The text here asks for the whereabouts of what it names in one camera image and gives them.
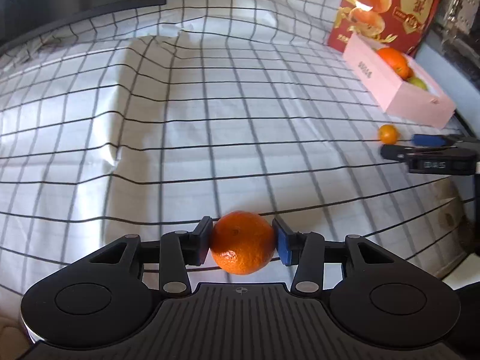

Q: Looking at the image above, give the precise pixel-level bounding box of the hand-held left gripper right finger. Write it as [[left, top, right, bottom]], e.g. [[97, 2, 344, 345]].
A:
[[272, 217, 413, 298]]

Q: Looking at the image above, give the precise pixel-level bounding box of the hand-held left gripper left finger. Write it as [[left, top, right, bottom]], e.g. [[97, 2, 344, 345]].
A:
[[71, 216, 213, 298]]

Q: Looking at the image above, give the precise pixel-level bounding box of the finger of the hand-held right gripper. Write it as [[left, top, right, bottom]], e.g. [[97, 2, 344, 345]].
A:
[[411, 134, 480, 147], [380, 144, 475, 162]]

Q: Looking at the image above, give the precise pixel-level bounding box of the small orange mandarin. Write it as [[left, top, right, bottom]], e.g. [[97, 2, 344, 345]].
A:
[[378, 124, 399, 145]]

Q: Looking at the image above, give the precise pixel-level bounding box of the pink cardboard box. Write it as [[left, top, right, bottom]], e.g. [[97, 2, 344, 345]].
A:
[[344, 32, 456, 129]]

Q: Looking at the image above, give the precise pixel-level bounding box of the large orange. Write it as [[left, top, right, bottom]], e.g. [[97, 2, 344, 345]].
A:
[[377, 47, 409, 79]]

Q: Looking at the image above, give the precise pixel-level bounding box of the dark printed box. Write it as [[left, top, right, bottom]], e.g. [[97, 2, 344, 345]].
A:
[[431, 0, 480, 83]]

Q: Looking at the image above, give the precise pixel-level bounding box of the white black checked tablecloth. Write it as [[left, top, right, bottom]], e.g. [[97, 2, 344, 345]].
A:
[[0, 0, 466, 308]]

